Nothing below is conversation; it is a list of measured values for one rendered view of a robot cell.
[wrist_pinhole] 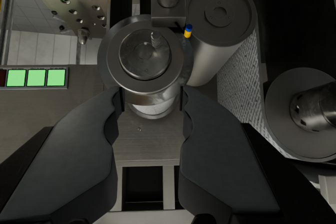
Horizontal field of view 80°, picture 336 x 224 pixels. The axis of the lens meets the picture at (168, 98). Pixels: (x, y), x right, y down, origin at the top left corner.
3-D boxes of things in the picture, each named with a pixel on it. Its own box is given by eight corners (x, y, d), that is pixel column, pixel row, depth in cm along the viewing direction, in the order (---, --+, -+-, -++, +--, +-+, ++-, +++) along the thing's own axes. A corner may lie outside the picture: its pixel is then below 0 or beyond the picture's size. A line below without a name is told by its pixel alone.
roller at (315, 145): (345, 66, 32) (363, 157, 30) (266, 96, 57) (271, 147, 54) (260, 67, 32) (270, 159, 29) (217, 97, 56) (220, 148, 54)
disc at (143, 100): (189, 11, 33) (198, 102, 30) (189, 13, 33) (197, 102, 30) (96, 15, 32) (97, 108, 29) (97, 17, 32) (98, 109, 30)
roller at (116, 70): (181, 19, 31) (186, 91, 29) (172, 71, 57) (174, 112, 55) (106, 21, 31) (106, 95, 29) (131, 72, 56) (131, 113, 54)
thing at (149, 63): (108, 46, 29) (151, 19, 30) (111, 52, 31) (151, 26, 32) (137, 88, 28) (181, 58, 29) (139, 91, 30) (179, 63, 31)
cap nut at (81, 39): (87, 28, 64) (86, 41, 63) (91, 34, 68) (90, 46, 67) (75, 28, 64) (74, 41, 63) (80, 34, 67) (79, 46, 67)
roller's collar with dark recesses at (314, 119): (364, 79, 26) (375, 130, 25) (326, 90, 32) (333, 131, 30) (315, 80, 25) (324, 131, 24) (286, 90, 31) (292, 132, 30)
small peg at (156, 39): (160, 29, 27) (162, 39, 26) (160, 39, 29) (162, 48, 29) (150, 30, 27) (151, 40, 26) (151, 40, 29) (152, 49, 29)
